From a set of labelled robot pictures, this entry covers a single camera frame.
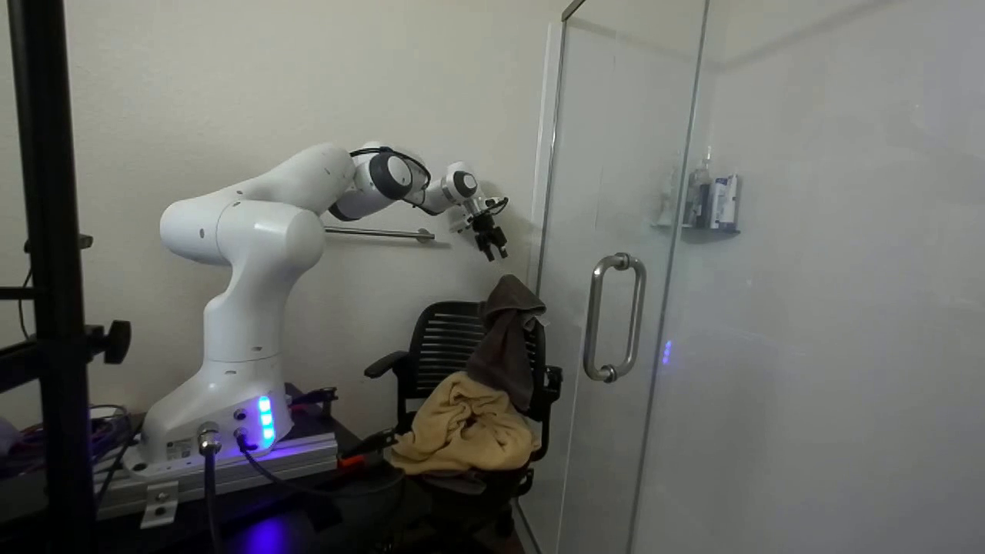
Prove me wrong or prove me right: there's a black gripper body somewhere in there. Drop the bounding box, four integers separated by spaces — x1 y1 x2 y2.
465 195 515 245

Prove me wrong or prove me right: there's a brown towel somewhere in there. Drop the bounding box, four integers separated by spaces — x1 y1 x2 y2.
465 270 550 417

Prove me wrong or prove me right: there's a black mesh office chair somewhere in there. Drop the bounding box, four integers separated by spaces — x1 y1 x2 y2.
362 299 567 539

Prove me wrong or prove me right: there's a yellow towel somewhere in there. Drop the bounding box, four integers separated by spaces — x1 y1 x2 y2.
383 368 545 481

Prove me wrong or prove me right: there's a glass shower door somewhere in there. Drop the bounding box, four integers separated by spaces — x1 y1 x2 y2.
510 0 715 554

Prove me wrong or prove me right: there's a tall soap bottle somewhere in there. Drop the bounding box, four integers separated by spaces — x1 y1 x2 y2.
683 166 716 231

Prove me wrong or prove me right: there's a glass shower shelf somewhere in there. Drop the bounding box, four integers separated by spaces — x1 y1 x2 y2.
650 220 744 246

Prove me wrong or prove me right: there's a black purple clamp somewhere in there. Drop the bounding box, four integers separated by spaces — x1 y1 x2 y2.
283 383 344 417

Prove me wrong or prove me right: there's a short toiletry bottle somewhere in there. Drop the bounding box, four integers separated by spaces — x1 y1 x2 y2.
711 172 744 231

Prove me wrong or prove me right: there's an orange black clamp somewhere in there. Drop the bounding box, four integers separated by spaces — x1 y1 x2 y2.
336 442 401 479

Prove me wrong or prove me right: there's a black metal stand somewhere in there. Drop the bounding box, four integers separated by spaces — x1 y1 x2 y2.
0 0 137 554

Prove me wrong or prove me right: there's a metal towel rail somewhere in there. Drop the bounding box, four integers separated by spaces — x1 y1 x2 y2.
320 226 441 251

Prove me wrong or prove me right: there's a chrome door handle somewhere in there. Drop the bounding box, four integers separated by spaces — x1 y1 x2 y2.
578 251 650 384

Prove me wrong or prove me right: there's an aluminium base plate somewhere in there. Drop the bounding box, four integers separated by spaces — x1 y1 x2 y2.
91 429 344 533

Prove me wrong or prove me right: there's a black plug cable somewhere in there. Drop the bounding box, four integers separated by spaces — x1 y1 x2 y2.
194 422 228 554

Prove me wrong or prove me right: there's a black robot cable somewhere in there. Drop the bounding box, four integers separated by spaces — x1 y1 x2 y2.
92 405 152 518

